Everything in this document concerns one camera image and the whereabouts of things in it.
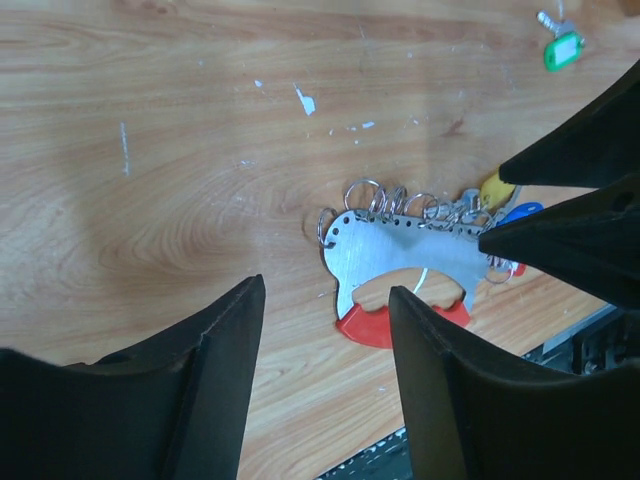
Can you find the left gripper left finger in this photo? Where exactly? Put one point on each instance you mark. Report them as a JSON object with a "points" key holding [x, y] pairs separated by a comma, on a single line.
{"points": [[173, 406]]}

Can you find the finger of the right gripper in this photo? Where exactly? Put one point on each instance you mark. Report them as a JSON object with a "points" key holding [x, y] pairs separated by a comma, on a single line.
{"points": [[590, 242], [596, 147]]}

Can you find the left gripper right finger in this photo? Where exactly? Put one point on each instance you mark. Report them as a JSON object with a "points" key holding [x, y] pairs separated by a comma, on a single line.
{"points": [[475, 411]]}

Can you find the key with green tag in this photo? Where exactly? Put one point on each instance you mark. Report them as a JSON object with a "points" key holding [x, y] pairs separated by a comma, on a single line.
{"points": [[567, 45]]}

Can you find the metal key organizer red handle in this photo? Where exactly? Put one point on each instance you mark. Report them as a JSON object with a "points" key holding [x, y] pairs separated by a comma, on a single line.
{"points": [[399, 231]]}

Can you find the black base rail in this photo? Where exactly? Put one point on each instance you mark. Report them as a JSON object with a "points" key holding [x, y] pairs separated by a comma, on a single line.
{"points": [[601, 341]]}

